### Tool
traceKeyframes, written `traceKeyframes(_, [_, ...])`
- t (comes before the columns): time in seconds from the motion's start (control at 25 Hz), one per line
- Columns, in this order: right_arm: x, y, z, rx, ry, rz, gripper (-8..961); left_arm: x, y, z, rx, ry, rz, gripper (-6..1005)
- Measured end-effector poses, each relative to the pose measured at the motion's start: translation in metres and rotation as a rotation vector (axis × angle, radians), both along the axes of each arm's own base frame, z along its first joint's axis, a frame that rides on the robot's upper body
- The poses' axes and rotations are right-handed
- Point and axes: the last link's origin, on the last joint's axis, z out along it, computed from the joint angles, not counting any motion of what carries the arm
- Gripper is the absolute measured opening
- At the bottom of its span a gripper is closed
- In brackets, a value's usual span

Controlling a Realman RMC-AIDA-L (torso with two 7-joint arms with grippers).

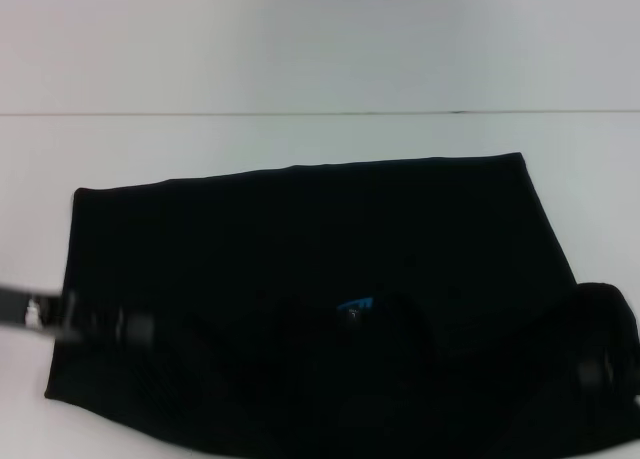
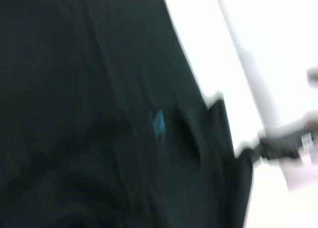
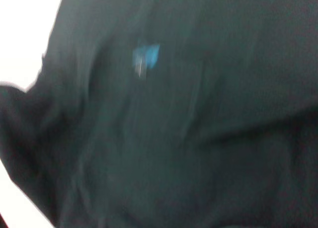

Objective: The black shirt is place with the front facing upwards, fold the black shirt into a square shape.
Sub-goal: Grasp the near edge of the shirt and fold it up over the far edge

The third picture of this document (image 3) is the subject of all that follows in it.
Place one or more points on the black FREE! print t-shirt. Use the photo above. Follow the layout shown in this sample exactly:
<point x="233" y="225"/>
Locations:
<point x="174" y="113"/>

